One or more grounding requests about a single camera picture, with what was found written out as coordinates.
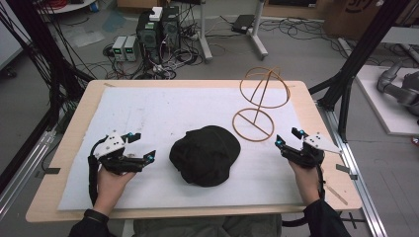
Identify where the white round table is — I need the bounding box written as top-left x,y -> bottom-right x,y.
35,0 -> 97,15

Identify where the wire hat stand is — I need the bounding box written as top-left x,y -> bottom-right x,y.
231,66 -> 292,143

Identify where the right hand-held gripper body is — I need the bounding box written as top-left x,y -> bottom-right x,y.
286,131 -> 343,170

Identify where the black computer tower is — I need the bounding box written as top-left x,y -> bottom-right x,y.
160,5 -> 182,52
135,10 -> 163,64

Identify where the black frame post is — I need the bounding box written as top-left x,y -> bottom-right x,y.
0,0 -> 95,196
308,0 -> 413,143

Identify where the tangle of floor cables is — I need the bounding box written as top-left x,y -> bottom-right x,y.
75,19 -> 211,81

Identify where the white table mat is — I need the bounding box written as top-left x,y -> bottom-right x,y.
57,86 -> 306,212

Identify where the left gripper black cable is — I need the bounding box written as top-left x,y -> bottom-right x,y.
87,137 -> 109,207

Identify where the black flat box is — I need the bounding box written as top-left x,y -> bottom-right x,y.
230,14 -> 255,35

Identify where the white box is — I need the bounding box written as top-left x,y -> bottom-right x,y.
148,6 -> 164,23

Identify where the black hat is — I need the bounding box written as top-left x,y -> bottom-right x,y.
168,124 -> 242,189

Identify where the cardboard box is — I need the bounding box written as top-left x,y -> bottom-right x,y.
323,0 -> 419,41

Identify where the white panel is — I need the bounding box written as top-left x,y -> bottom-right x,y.
0,0 -> 24,71

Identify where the aluminium rail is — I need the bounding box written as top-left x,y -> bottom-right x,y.
315,100 -> 389,237
0,129 -> 57,220

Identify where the tan tape strip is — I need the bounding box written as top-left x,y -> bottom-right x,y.
323,183 -> 349,206

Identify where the grey power supply unit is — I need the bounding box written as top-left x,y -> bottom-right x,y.
111,36 -> 128,62
124,35 -> 141,62

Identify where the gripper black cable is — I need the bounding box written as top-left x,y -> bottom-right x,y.
87,137 -> 109,207
282,165 -> 328,229

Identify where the person's right hand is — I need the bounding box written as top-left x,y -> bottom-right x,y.
289,160 -> 325,207

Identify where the white board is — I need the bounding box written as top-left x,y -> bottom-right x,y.
355,64 -> 419,136

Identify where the person's left hand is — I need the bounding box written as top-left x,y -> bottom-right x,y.
93,167 -> 136,217

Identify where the white desk leg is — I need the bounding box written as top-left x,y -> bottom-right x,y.
248,0 -> 269,61
197,0 -> 213,64

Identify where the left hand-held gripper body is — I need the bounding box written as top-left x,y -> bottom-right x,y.
94,130 -> 146,176

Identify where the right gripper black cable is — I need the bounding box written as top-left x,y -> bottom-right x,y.
282,165 -> 328,229

